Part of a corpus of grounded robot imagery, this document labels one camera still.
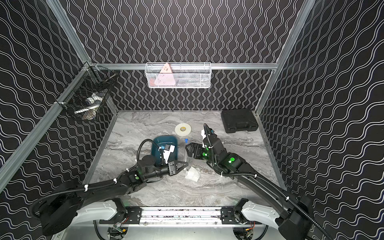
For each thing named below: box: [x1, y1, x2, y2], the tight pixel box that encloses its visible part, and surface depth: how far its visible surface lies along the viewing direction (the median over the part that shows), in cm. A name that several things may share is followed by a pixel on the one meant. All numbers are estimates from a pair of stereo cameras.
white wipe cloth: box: [184, 166, 201, 182], surface depth 87 cm
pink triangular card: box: [154, 63, 176, 86], surface depth 92 cm
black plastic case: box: [221, 109, 259, 134], surface depth 109 cm
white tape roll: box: [175, 123, 192, 137], surface depth 112 cm
